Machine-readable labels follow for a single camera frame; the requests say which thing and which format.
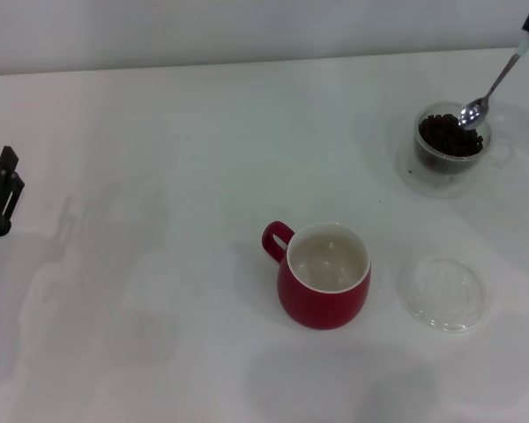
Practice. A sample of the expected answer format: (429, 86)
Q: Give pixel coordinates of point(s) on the clear glass dish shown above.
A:
(445, 291)

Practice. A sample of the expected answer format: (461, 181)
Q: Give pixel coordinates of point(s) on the glass cup of coffee beans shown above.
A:
(427, 185)

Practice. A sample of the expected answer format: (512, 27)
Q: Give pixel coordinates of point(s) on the pile of coffee beans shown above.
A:
(445, 136)

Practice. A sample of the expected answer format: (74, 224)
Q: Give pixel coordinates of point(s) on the clear glass cup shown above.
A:
(423, 161)

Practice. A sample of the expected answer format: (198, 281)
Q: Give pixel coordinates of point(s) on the red ceramic mug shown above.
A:
(326, 308)

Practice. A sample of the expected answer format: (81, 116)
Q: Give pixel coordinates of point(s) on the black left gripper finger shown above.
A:
(6, 185)

